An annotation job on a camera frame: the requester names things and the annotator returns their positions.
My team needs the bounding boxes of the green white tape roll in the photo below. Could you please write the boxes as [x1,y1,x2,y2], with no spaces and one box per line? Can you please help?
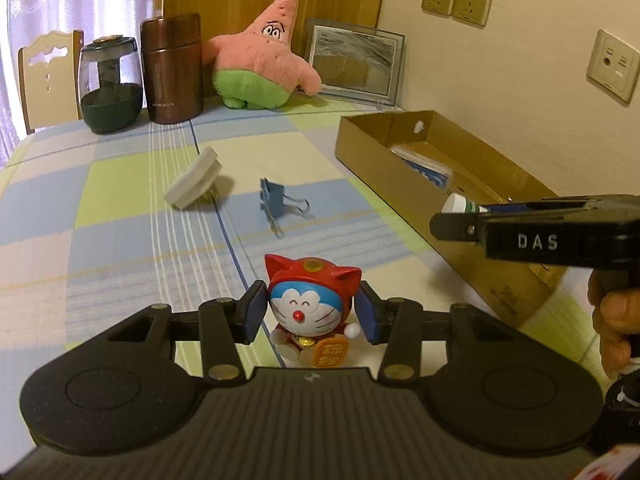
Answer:
[442,193,489,214]

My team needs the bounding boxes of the blue toothpick plastic box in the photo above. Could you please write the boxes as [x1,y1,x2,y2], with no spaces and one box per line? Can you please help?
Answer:
[390,144,454,190]

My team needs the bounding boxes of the Doraemon red hood figurine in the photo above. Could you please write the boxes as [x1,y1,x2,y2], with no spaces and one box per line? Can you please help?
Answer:
[264,254,362,368]

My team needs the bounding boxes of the blue binder clip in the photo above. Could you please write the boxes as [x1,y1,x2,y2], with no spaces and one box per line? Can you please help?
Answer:
[259,178,310,238]

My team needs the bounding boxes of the white rectangular case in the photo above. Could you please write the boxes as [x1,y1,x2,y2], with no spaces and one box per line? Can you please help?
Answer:
[164,146,222,210]

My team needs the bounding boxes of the person's right hand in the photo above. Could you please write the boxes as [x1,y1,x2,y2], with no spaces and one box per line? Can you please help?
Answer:
[588,270,639,378]

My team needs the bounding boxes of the cardboard box tray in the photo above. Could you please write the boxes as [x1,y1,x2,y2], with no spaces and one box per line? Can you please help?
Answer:
[335,110,564,327]

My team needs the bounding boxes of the checkered tablecloth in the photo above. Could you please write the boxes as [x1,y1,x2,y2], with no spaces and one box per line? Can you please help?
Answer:
[0,91,616,391]

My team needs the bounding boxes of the pink Patrick star plush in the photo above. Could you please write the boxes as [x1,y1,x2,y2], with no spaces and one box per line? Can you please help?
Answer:
[203,0,322,110]

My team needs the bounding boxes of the glass jar dark green base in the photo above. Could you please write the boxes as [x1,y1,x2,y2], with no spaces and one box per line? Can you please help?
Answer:
[78,35,143,134]

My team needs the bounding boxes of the brown metal thermos canister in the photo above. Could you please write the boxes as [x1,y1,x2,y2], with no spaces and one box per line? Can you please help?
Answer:
[140,13,204,125]

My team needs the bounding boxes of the cream wooden chair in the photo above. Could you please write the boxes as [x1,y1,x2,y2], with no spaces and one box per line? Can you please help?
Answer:
[17,29,84,134]

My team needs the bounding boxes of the purple lace curtain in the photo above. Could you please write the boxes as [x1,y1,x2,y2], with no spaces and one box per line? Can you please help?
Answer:
[1,0,154,162]

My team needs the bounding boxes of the single wall outlet plate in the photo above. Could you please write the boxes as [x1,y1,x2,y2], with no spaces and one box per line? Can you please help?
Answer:
[587,29,639,105]

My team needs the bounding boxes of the silver picture frame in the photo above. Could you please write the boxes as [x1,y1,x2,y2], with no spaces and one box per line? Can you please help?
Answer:
[306,18,406,106]

